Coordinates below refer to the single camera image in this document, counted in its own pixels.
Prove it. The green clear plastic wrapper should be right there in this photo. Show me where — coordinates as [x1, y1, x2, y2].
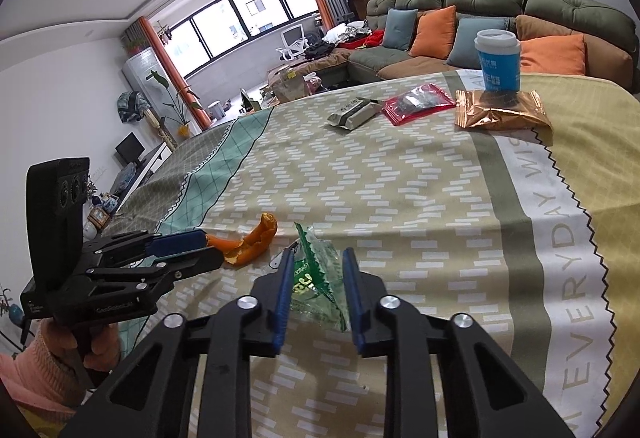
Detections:
[291, 223, 350, 332]

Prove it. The orange peel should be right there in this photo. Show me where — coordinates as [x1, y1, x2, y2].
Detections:
[206, 213, 278, 267]

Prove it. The gold foil snack bag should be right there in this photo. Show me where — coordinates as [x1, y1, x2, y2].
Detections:
[454, 90, 552, 131]

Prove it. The pink sleeved left forearm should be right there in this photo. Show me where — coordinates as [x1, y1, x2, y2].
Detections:
[1, 319, 86, 425]

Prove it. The left hand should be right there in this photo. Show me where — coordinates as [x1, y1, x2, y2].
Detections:
[39, 319, 120, 372]

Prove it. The white black tv cabinet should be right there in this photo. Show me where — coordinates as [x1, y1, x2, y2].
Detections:
[82, 142, 172, 241]

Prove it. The small black monitor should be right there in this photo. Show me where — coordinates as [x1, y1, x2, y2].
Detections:
[115, 132, 144, 166]

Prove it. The tall green potted plant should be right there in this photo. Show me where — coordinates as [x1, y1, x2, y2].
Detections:
[145, 69, 198, 142]

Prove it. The orange curtain left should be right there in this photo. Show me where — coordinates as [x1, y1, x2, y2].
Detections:
[137, 16, 212, 130]

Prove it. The white standing air conditioner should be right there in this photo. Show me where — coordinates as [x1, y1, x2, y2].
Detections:
[122, 48, 180, 142]

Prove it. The patterned tablecloth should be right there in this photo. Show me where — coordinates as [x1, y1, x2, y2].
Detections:
[110, 74, 639, 437]

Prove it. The red snack packet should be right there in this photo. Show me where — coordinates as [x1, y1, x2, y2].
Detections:
[382, 83, 456, 126]

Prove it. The cluttered coffee table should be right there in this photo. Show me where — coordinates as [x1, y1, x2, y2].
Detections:
[241, 66, 326, 112]

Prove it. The large window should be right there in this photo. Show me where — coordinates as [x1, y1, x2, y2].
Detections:
[166, 0, 319, 77]

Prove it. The white office chair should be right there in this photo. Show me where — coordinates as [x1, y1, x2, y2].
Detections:
[278, 24, 309, 62]

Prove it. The orange cushion middle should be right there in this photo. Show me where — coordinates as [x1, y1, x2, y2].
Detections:
[409, 5, 457, 60]

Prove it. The orange cushion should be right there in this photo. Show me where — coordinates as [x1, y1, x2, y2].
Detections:
[409, 5, 457, 60]
[521, 34, 586, 76]

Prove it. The blue cushion near window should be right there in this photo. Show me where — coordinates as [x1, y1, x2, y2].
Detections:
[382, 8, 418, 51]

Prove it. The blue white coffee cup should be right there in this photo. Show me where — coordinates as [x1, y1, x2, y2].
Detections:
[474, 29, 521, 92]

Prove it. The orange cushion near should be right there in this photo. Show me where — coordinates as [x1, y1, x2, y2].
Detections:
[521, 34, 586, 76]

